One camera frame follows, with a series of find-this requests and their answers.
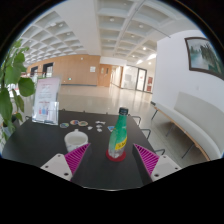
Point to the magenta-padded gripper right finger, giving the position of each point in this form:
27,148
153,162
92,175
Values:
149,160

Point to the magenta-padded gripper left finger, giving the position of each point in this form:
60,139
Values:
75,159

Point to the green plastic drink bottle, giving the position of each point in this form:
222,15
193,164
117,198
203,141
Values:
118,136

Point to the white dotted cup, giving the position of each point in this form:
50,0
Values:
74,141

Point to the small white sticker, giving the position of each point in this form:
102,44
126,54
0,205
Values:
90,127
99,122
99,130

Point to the round colourful sticker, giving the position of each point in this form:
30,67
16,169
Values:
74,122
64,125
83,123

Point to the flat round red coaster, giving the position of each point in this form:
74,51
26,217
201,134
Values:
111,158

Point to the blue shield-shaped sticker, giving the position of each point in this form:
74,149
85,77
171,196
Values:
110,128

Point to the clear acrylic sign stand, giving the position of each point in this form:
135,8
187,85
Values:
46,100

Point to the long white bench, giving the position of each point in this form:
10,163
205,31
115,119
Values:
200,116

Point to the potted green leafy plant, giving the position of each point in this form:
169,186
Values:
11,75

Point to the ceiling lights group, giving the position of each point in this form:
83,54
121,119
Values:
112,19

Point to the dark framed wall picture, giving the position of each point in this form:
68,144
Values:
203,55

